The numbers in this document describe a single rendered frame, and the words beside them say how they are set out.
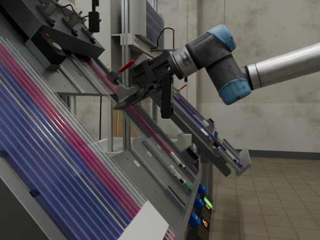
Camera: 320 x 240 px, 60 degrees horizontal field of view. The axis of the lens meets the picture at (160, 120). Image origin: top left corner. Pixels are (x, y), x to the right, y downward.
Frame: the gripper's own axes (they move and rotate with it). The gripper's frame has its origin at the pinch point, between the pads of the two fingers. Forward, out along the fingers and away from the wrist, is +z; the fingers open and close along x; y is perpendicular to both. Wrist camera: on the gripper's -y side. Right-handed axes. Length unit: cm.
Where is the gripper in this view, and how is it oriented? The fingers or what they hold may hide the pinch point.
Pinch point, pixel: (119, 108)
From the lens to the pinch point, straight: 79.4
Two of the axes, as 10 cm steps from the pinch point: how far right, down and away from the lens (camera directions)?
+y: -4.7, -8.8, 0.4
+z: -8.5, 4.7, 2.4
